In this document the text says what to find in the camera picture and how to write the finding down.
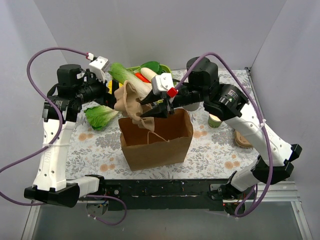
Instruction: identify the brown paper bag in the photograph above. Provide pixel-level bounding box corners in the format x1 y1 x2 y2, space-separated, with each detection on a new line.
118 108 194 171

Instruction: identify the brown cardboard cup carrier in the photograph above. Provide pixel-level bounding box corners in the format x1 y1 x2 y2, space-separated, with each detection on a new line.
234 130 253 149

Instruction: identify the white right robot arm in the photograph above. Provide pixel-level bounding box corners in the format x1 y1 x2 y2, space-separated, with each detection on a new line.
140 57 302 200

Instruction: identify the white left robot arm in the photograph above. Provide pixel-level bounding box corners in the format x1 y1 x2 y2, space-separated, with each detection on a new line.
24 63 112 208

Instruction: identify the yellow napa cabbage toy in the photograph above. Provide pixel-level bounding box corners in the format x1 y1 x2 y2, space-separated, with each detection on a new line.
107 80 112 94

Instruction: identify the green napa cabbage toy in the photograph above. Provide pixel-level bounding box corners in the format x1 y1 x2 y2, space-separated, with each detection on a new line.
108 62 152 99

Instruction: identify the grey straw holder cup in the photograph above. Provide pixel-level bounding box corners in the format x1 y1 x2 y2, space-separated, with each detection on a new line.
183 102 200 112

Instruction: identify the small green cabbage toy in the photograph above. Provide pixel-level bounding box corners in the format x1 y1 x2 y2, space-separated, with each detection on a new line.
84 105 119 131

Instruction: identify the white radish toy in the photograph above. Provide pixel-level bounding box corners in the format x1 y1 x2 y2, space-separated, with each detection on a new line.
140 67 158 83

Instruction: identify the green leafy vegetable toy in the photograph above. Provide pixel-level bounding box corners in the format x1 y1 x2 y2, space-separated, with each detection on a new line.
140 61 162 75

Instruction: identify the green plastic tray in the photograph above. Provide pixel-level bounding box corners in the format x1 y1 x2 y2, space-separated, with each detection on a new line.
127 64 172 74

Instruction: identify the floral table mat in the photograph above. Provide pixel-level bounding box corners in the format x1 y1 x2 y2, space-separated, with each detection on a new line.
66 105 258 179

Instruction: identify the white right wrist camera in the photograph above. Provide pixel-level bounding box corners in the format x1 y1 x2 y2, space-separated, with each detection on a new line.
151 72 178 98

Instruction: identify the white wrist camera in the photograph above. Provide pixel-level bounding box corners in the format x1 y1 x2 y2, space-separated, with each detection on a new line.
89 56 110 83
151 72 178 98

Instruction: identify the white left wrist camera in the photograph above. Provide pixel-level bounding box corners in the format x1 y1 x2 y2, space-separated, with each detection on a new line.
89 56 110 83

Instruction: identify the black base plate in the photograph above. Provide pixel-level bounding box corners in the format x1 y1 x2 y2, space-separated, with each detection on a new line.
77 177 258 212

